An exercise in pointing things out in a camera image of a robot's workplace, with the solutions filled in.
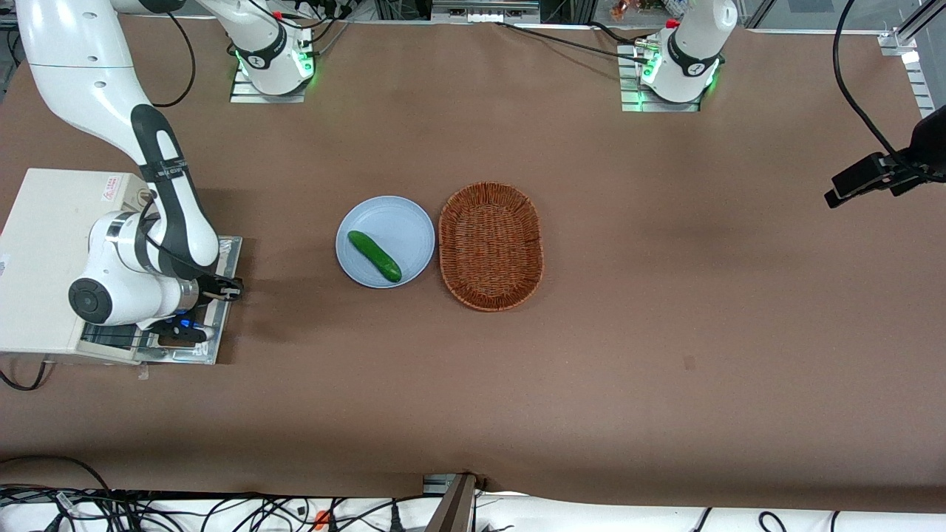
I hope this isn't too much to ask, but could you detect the short black table cable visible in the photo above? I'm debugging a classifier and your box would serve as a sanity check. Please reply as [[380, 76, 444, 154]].
[[590, 21, 641, 47]]

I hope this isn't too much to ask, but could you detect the long black table cable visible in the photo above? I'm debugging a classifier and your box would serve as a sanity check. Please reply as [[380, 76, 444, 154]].
[[494, 21, 655, 64]]

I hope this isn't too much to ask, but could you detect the green cucumber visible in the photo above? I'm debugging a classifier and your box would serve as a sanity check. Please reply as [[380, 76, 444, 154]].
[[347, 231, 403, 284]]

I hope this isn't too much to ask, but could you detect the brown wicker basket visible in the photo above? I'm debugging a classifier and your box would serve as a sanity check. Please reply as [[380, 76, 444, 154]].
[[438, 182, 545, 313]]

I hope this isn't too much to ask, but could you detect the oven door with metal handle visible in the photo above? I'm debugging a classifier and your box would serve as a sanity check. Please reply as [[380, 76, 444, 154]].
[[78, 235, 244, 366]]

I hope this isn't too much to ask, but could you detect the white toaster oven body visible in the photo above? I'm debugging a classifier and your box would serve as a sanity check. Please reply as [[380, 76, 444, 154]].
[[0, 168, 160, 363]]

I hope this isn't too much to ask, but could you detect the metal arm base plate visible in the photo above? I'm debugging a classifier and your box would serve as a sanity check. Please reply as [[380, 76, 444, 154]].
[[230, 44, 313, 104], [619, 43, 703, 113]]

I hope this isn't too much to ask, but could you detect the brown paper table cover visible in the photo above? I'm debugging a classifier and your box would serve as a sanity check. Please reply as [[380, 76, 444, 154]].
[[0, 13, 946, 514]]

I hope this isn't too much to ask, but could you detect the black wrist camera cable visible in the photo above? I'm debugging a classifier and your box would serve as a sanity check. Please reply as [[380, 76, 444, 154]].
[[137, 10, 222, 296], [833, 0, 925, 169]]

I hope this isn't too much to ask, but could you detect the grey power strip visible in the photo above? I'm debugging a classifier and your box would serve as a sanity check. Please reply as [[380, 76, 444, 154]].
[[432, 0, 542, 24]]

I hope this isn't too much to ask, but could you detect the black left wrist camera cable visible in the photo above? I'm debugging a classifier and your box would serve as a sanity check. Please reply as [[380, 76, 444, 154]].
[[833, 0, 925, 169]]

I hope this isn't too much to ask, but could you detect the aluminium profile post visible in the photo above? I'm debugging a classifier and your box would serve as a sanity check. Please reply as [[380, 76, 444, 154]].
[[423, 473, 479, 532]]

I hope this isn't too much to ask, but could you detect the aluminium frame rail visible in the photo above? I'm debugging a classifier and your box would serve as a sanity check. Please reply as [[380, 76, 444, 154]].
[[878, 0, 946, 119]]

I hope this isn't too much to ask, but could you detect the black oven power cable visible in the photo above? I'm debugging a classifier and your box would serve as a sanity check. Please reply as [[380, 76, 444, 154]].
[[0, 360, 51, 392]]

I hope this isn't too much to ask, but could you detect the black looped floor cable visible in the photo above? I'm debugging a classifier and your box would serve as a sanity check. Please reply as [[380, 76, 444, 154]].
[[0, 454, 112, 494]]

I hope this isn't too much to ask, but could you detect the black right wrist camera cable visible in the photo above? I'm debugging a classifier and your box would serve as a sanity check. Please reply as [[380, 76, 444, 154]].
[[137, 10, 222, 296]]

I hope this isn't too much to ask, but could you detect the light blue plate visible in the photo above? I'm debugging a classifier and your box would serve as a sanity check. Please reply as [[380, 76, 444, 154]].
[[336, 195, 436, 289]]

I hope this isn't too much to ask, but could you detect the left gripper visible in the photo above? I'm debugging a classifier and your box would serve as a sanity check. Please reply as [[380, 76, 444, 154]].
[[824, 106, 946, 208]]

